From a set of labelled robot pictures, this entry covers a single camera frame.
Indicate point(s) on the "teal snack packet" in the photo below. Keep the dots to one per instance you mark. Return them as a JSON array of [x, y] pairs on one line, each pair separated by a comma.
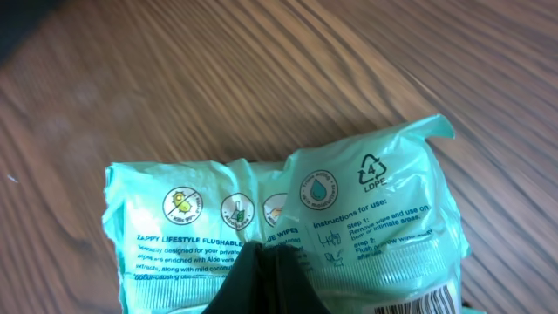
[[372, 220]]

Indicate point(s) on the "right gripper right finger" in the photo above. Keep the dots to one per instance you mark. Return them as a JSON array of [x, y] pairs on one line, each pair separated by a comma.
[[290, 291]]

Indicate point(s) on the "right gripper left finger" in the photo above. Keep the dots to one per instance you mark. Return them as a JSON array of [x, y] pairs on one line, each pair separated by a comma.
[[243, 290]]

